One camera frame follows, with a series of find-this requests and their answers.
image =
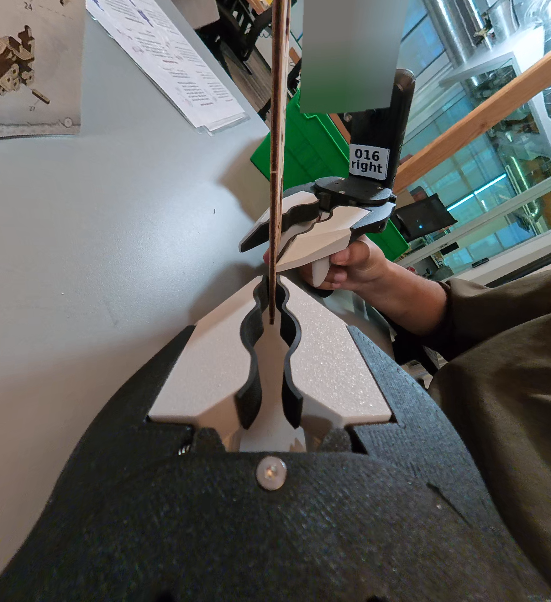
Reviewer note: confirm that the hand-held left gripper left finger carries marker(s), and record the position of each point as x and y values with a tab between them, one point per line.
205	376

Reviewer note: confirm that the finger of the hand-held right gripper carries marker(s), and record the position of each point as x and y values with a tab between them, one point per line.
327	240
299	204

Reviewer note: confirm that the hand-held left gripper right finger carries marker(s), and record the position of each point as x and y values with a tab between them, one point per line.
336	376

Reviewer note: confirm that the large wooden parts sheet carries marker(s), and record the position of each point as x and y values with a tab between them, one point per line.
278	117

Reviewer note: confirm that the person's right forearm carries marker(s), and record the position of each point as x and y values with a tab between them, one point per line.
412	301

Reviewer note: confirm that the grey desk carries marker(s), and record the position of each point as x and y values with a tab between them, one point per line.
92	258

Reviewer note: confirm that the person's right hand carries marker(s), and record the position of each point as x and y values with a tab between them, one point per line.
365	263

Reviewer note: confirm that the green plastic bin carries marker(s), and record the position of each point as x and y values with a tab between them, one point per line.
313	146

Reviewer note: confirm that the small black screen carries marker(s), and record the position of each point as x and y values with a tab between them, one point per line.
426	221

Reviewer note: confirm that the wooden beam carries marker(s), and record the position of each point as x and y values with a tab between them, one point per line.
491	117

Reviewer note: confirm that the person's brown sweater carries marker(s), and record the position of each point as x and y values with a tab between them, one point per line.
515	423

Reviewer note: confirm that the silver ventilation ducts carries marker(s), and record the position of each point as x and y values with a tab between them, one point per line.
449	28

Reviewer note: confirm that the black chair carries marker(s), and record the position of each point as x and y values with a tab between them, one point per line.
238	28

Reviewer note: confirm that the printed paper sheet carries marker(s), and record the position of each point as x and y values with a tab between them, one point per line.
172	61

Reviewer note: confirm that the white instruction booklet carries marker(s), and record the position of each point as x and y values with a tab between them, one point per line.
21	113

